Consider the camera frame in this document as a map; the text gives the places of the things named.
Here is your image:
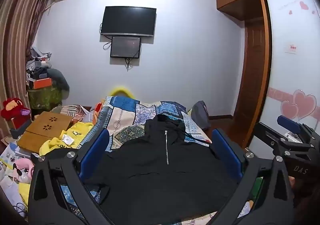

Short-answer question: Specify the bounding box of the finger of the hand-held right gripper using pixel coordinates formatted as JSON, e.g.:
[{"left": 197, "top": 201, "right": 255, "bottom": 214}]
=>
[
  {"left": 276, "top": 115, "right": 320, "bottom": 145},
  {"left": 253, "top": 122, "right": 284, "bottom": 152}
]

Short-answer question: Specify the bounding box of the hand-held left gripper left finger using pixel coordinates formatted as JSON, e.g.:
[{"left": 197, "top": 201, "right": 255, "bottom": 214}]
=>
[{"left": 28, "top": 128, "right": 111, "bottom": 225}]

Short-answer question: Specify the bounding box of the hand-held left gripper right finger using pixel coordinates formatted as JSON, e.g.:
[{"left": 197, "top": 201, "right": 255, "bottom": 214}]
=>
[{"left": 212, "top": 128, "right": 295, "bottom": 225}]

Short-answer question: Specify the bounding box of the black hooded zip jacket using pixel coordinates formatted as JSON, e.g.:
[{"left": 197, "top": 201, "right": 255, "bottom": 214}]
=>
[{"left": 84, "top": 114, "right": 241, "bottom": 225}]

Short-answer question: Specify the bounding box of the pile of clothes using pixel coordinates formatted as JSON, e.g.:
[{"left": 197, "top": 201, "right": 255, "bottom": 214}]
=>
[{"left": 25, "top": 46, "right": 53, "bottom": 83}]

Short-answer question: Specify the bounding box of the white paper tag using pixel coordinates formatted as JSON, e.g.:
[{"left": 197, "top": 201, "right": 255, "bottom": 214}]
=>
[{"left": 60, "top": 133, "right": 76, "bottom": 146}]

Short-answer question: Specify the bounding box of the blue patchwork blanket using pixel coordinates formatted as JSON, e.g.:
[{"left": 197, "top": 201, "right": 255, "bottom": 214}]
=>
[{"left": 56, "top": 95, "right": 263, "bottom": 225}]

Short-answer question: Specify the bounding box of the striped patterned bag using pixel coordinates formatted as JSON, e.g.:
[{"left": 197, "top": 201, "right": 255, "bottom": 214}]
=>
[{"left": 51, "top": 104, "right": 92, "bottom": 126}]

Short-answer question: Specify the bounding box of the white heart-print sliding door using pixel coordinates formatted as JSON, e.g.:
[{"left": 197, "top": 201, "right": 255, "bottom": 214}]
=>
[{"left": 246, "top": 0, "right": 320, "bottom": 165}]

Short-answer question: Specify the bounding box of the wooden folding lap table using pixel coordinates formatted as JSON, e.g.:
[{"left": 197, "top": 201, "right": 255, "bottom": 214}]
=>
[{"left": 16, "top": 111, "right": 73, "bottom": 154}]

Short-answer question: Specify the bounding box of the dark wooden door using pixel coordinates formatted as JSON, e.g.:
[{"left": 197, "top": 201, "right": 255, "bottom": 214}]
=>
[{"left": 234, "top": 19, "right": 266, "bottom": 146}]

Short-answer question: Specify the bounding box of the dark grey bag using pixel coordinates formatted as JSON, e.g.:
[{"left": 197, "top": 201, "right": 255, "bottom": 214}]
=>
[{"left": 46, "top": 68, "right": 70, "bottom": 93}]

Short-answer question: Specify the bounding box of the pink plush toy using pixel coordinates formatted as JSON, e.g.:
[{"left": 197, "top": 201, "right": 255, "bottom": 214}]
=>
[{"left": 15, "top": 157, "right": 35, "bottom": 174}]

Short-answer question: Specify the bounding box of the red and white sticker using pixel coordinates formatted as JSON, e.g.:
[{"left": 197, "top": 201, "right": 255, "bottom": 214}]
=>
[{"left": 284, "top": 43, "right": 299, "bottom": 54}]

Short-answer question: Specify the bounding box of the orange box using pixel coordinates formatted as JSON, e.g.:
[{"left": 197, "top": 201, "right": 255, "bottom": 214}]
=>
[{"left": 33, "top": 78, "right": 53, "bottom": 90}]

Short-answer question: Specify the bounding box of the red plush toy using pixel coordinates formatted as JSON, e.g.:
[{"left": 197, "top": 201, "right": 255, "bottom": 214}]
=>
[{"left": 0, "top": 97, "right": 32, "bottom": 128}]

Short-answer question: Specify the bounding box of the small black monitor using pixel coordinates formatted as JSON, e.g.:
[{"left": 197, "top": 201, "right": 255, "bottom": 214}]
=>
[{"left": 110, "top": 36, "right": 142, "bottom": 59}]

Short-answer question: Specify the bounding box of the brown striped curtain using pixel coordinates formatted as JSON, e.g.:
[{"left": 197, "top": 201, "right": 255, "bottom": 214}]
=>
[{"left": 0, "top": 0, "right": 55, "bottom": 125}]

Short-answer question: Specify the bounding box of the black wall television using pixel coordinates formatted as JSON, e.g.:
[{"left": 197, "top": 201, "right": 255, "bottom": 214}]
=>
[{"left": 100, "top": 6, "right": 157, "bottom": 38}]

